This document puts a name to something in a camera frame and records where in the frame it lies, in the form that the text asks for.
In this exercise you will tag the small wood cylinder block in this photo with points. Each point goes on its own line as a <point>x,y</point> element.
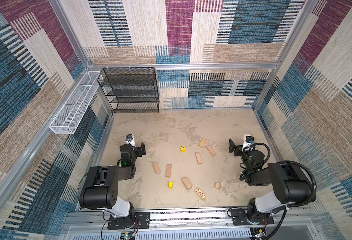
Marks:
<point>217,186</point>

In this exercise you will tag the aluminium front rail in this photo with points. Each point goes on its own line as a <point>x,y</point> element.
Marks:
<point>210,223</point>

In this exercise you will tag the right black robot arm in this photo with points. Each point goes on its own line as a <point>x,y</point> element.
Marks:
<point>293,184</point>

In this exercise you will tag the white wire mesh basket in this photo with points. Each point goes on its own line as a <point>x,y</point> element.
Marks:
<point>71,113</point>

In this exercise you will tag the patterned wood block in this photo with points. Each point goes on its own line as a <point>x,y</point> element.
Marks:
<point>200,193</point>

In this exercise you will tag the light wood block far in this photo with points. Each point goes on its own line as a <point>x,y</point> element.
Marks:
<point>202,143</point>

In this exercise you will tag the wood block right diagonal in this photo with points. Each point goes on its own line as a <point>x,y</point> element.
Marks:
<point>211,151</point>

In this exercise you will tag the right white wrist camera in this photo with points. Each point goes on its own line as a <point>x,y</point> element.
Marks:
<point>249,144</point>

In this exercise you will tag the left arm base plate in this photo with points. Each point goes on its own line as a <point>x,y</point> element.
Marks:
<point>139,220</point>

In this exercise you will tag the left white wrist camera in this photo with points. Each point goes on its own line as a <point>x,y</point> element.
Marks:
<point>130,140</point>

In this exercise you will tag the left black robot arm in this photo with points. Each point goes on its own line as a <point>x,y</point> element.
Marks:
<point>101,184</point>

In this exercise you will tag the small yellow block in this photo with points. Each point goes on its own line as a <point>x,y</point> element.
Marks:
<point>170,184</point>

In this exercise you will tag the black wire shelf rack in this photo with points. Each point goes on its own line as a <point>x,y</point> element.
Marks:
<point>131,90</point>

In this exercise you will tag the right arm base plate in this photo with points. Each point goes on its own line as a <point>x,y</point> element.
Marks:
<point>241,217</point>

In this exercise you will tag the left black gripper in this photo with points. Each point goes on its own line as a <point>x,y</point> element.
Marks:
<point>139,149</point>

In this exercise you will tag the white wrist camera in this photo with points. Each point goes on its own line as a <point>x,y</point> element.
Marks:
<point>249,144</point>
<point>130,140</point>

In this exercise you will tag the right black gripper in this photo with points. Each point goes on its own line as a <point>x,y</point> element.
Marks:
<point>236,147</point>

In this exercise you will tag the yellow letter cube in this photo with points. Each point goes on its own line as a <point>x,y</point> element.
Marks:
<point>183,148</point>

